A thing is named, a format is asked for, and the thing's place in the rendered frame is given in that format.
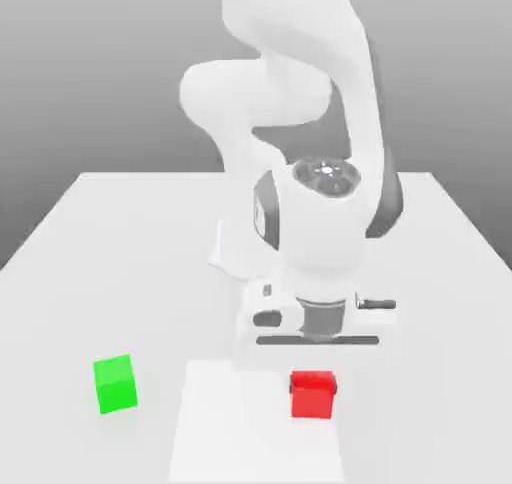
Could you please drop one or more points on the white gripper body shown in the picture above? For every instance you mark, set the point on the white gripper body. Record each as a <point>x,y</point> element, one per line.
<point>316,340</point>

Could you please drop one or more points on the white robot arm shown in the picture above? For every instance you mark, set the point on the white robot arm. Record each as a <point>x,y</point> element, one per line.
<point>320,228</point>

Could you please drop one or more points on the small red cube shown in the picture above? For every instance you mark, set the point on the small red cube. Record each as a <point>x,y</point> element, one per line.
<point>312,402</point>

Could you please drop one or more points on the small green cube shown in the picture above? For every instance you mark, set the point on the small green cube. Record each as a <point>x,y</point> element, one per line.
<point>116,388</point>

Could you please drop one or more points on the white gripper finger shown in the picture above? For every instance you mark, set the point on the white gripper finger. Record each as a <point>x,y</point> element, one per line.
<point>334,386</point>
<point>290,384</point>

